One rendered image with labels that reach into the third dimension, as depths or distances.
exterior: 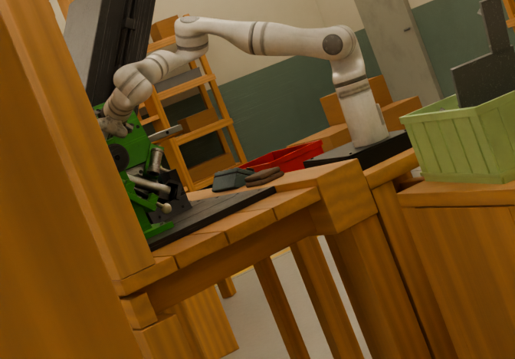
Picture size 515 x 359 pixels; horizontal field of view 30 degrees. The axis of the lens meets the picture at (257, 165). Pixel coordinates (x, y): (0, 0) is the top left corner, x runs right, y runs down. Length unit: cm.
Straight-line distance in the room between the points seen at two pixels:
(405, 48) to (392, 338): 930
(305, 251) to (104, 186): 104
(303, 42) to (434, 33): 861
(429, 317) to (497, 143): 66
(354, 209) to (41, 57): 85
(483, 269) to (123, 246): 79
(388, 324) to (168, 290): 58
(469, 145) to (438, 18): 894
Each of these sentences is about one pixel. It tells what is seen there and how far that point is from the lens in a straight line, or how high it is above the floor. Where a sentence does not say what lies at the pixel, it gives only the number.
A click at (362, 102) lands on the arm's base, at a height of 101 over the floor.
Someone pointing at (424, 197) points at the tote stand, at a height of 78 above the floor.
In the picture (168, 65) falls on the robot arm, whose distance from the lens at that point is 258.
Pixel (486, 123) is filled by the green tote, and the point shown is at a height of 92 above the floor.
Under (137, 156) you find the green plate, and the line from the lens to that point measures 281.
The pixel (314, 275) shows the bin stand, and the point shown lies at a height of 54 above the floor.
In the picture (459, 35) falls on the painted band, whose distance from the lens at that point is 1082.
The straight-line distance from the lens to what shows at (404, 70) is 1183.
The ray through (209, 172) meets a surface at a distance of 1181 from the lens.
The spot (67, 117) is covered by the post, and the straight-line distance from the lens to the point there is 210.
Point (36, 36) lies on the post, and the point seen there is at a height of 143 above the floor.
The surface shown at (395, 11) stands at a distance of 1158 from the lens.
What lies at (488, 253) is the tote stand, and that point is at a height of 64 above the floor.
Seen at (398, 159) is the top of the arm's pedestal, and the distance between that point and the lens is 249.
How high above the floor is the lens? 118
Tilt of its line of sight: 5 degrees down
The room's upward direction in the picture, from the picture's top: 22 degrees counter-clockwise
